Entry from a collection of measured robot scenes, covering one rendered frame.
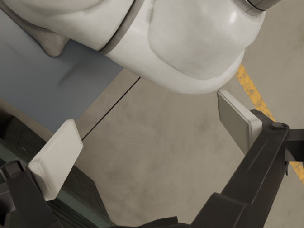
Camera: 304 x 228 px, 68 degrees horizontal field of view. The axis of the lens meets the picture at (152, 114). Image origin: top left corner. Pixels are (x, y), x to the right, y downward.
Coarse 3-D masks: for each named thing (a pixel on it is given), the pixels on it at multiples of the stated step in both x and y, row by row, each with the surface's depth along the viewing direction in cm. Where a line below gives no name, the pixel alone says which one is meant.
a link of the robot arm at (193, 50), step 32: (160, 0) 27; (192, 0) 25; (224, 0) 24; (256, 0) 25; (128, 32) 29; (160, 32) 28; (192, 32) 27; (224, 32) 26; (256, 32) 29; (128, 64) 33; (160, 64) 32; (192, 64) 31; (224, 64) 32
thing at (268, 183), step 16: (272, 128) 12; (288, 128) 12; (256, 144) 11; (272, 144) 11; (256, 160) 10; (272, 160) 10; (240, 176) 10; (256, 176) 9; (272, 176) 10; (224, 192) 9; (240, 192) 9; (256, 192) 9; (272, 192) 10; (208, 208) 8; (224, 208) 8; (240, 208) 7; (256, 208) 9; (192, 224) 7; (208, 224) 7; (224, 224) 7; (240, 224) 7; (256, 224) 9
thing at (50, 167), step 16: (64, 128) 18; (48, 144) 16; (64, 144) 18; (80, 144) 20; (32, 160) 14; (48, 160) 15; (64, 160) 17; (48, 176) 15; (64, 176) 17; (48, 192) 15
